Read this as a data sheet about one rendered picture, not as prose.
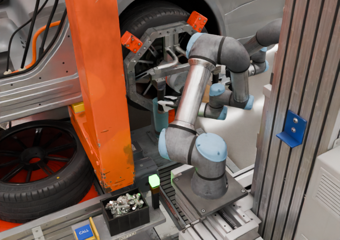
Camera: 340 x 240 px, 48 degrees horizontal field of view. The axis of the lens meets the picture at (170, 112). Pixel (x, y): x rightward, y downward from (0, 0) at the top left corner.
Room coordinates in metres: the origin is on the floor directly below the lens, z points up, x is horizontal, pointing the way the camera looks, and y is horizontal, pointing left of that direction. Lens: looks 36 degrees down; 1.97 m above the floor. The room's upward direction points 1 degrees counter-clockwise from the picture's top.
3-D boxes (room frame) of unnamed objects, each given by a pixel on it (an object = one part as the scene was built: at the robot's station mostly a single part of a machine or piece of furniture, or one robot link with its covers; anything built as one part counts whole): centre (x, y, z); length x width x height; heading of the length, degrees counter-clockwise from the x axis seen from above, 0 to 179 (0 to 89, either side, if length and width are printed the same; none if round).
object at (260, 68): (1.99, -0.53, 0.85); 0.11 x 0.08 x 0.09; 117
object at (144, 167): (1.78, 0.23, 0.26); 0.42 x 0.18 x 0.35; 26
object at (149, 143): (2.15, 0.07, 0.32); 0.40 x 0.30 x 0.28; 116
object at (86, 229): (1.14, 0.41, 0.47); 0.07 x 0.07 x 0.02; 26
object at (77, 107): (1.90, 0.51, 0.71); 0.14 x 0.14 x 0.05; 26
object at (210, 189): (1.09, -0.15, 0.87); 0.15 x 0.15 x 0.10
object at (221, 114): (1.61, -0.24, 0.81); 0.11 x 0.08 x 0.09; 71
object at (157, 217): (1.21, 0.26, 0.44); 0.43 x 0.17 x 0.03; 116
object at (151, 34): (2.00, 0.00, 0.85); 0.54 x 0.07 x 0.54; 116
